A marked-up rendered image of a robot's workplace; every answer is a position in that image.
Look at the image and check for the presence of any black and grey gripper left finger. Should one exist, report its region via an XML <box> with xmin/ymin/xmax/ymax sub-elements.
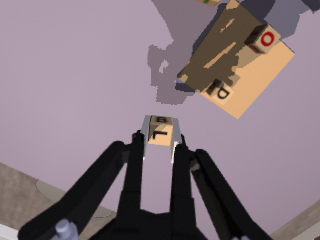
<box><xmin>17</xmin><ymin>115</ymin><xmax>151</xmax><ymax>240</ymax></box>

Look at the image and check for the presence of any tan flat mat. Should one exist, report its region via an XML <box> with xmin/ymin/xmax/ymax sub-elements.
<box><xmin>177</xmin><ymin>0</ymin><xmax>295</xmax><ymax>119</ymax></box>

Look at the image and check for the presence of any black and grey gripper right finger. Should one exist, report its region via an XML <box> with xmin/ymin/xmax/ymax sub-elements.
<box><xmin>169</xmin><ymin>118</ymin><xmax>273</xmax><ymax>240</ymax></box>

